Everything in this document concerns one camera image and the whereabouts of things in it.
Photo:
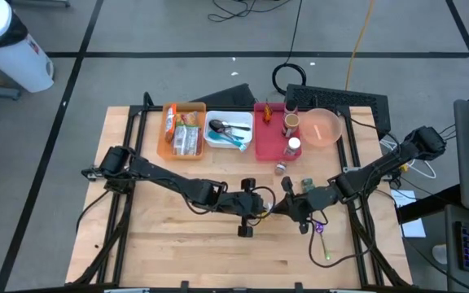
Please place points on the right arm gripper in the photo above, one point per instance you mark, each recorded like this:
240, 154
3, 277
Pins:
314, 201

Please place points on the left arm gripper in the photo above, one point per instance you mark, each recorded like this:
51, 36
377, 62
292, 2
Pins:
242, 202

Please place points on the green spice jar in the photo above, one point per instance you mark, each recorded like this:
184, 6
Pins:
308, 184

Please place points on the purple iridescent spoon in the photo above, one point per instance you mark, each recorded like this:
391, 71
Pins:
319, 228

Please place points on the white label spice bottle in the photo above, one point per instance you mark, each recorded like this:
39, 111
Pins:
294, 144

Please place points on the teal round lid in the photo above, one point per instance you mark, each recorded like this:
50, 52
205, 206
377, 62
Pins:
215, 136

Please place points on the black spoon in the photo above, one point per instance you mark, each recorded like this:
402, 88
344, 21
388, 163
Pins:
217, 125

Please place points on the green pink ramen packet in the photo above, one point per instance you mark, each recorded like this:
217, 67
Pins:
186, 140

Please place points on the purple spice jar black cap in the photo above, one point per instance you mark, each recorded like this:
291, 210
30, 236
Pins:
290, 108

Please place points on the yellow red ramen packet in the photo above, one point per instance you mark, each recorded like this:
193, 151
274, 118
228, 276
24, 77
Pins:
187, 119

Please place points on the orange ramen packet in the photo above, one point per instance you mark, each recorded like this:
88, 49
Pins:
170, 122

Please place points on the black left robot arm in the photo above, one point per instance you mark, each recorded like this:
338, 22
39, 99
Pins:
165, 179

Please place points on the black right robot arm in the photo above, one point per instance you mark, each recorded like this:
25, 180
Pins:
373, 171

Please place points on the red plastic bin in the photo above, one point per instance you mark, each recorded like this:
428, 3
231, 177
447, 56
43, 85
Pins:
271, 142

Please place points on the translucent pink bowl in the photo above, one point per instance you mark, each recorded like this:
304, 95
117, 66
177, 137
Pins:
320, 128

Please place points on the white plastic bin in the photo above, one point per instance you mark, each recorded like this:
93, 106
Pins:
242, 116

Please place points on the orange plastic bin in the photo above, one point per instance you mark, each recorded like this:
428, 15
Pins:
161, 142

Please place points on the black flat panel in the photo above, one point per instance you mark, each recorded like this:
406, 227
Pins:
230, 97

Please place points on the yellow clamp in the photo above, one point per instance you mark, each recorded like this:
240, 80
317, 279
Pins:
404, 167

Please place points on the black mesh computer case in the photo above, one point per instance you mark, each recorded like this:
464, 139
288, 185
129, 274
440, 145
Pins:
340, 99

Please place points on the white paper sheet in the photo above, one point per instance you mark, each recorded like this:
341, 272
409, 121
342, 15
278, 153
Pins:
415, 230

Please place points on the black desk leg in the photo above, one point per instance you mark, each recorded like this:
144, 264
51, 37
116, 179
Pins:
426, 205

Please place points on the computer mouse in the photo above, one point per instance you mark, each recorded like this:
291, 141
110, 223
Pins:
440, 254

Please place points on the white trash can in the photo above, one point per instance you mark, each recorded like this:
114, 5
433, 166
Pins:
10, 49

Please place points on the black aluminium table frame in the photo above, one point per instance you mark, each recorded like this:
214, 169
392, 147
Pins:
153, 108

